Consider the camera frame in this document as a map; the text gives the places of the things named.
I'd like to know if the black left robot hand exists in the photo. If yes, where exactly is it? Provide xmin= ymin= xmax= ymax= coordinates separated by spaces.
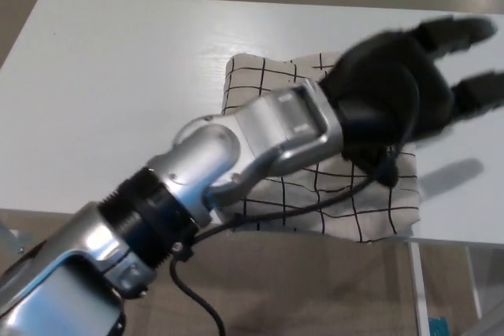
xmin=319 ymin=15 xmax=504 ymax=190

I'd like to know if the grey metal stand frame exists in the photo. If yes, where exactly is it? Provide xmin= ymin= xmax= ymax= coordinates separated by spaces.
xmin=0 ymin=221 xmax=25 ymax=259

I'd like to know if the small blue object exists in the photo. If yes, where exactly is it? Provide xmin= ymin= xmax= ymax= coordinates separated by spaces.
xmin=428 ymin=315 xmax=450 ymax=336

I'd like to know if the white towel with black grid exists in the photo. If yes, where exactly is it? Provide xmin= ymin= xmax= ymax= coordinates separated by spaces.
xmin=220 ymin=52 xmax=422 ymax=246

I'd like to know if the white table leg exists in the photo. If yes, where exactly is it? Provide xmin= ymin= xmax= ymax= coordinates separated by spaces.
xmin=465 ymin=247 xmax=484 ymax=310
xmin=407 ymin=241 xmax=428 ymax=336

